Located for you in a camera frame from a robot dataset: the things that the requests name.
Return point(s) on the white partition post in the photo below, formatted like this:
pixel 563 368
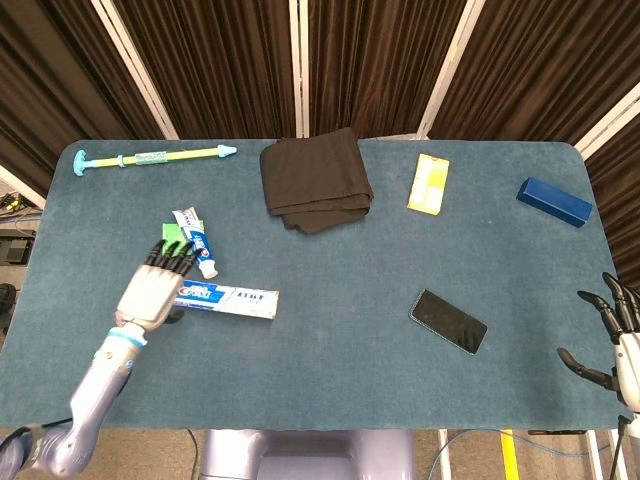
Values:
pixel 135 65
pixel 300 65
pixel 610 120
pixel 20 185
pixel 447 70

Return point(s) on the yellow green pump squirter toy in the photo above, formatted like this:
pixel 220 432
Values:
pixel 175 156

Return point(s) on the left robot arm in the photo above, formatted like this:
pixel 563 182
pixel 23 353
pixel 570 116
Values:
pixel 95 390

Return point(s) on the brown pleated curtain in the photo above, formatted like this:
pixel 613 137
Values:
pixel 225 65

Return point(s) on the blue carpet table mat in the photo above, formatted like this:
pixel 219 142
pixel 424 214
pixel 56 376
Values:
pixel 325 340

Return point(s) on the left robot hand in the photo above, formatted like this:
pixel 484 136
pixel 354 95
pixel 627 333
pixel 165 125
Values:
pixel 150 295

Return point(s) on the blue rectangular block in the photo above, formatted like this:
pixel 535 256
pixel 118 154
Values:
pixel 555 202

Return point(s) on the purple robot torso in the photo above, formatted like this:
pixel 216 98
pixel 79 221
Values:
pixel 300 450

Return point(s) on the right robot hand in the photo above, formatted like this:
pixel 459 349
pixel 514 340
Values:
pixel 630 365

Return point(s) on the white blue toothpaste tube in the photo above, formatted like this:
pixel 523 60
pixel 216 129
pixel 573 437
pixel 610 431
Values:
pixel 197 240

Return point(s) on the black floor device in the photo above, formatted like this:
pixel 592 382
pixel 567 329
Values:
pixel 15 250

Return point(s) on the black smartphone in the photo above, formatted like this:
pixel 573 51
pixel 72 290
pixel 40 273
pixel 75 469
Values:
pixel 447 320

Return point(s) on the green sachet packet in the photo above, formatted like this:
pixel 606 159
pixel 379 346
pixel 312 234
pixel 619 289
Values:
pixel 172 234

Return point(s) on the blue white toothpaste box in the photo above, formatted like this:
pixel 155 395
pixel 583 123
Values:
pixel 235 299

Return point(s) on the white table leg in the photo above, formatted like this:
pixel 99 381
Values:
pixel 595 455
pixel 445 455

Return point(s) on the folded black cloth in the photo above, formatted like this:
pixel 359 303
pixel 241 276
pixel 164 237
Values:
pixel 315 180

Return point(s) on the yellow white small box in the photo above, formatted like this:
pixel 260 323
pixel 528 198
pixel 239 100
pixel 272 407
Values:
pixel 427 185

